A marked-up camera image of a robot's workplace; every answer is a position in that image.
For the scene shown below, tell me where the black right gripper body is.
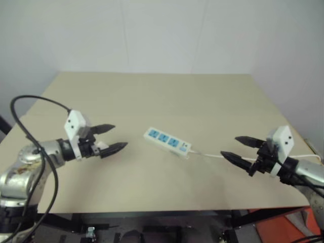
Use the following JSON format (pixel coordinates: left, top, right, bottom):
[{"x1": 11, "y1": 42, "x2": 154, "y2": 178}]
[{"x1": 248, "y1": 140, "x2": 278, "y2": 177}]

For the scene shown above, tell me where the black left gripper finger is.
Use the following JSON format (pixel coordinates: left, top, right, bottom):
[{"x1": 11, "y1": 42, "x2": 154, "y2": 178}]
[
  {"x1": 90, "y1": 124, "x2": 116, "y2": 135},
  {"x1": 99, "y1": 142, "x2": 129, "y2": 159}
]

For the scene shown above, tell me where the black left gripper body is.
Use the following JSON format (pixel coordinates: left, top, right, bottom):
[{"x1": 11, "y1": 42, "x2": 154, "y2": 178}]
[{"x1": 77, "y1": 135, "x2": 102, "y2": 159}]

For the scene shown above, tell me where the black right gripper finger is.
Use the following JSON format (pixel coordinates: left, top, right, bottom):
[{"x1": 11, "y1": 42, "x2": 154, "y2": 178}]
[
  {"x1": 234, "y1": 135, "x2": 267, "y2": 149},
  {"x1": 220, "y1": 151, "x2": 255, "y2": 173}
]

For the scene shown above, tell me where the white power strip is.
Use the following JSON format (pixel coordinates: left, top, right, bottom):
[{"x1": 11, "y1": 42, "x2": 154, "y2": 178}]
[{"x1": 144, "y1": 127, "x2": 192, "y2": 160}]

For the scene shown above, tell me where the orange box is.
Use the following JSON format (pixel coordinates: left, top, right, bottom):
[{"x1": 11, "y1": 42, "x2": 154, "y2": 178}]
[{"x1": 255, "y1": 205, "x2": 324, "y2": 243}]

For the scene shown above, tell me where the black bar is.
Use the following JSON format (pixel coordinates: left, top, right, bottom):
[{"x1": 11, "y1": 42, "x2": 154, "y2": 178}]
[{"x1": 0, "y1": 115, "x2": 11, "y2": 136}]

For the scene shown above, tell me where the thin white cable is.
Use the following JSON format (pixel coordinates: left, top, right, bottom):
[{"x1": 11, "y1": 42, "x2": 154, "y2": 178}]
[{"x1": 187, "y1": 150, "x2": 322, "y2": 163}]

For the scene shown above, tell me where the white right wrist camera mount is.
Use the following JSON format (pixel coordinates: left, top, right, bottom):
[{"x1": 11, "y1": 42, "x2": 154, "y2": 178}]
[{"x1": 265, "y1": 125, "x2": 295, "y2": 179}]

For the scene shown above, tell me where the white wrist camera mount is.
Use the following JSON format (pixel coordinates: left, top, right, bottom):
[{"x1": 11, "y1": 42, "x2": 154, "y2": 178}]
[
  {"x1": 63, "y1": 109, "x2": 92, "y2": 161},
  {"x1": 265, "y1": 125, "x2": 295, "y2": 179}
]

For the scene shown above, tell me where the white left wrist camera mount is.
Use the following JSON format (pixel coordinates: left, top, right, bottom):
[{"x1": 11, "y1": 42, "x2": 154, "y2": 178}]
[{"x1": 63, "y1": 109, "x2": 92, "y2": 161}]

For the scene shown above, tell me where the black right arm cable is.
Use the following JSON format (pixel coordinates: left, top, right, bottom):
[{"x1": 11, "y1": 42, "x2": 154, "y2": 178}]
[{"x1": 279, "y1": 174, "x2": 324, "y2": 198}]

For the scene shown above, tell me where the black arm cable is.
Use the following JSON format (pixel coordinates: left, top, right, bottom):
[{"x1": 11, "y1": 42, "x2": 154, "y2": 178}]
[
  {"x1": 279, "y1": 174, "x2": 324, "y2": 198},
  {"x1": 0, "y1": 95, "x2": 72, "y2": 243}
]

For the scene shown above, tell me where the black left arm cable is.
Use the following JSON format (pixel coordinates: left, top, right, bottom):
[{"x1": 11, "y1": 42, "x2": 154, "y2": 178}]
[{"x1": 0, "y1": 95, "x2": 72, "y2": 243}]

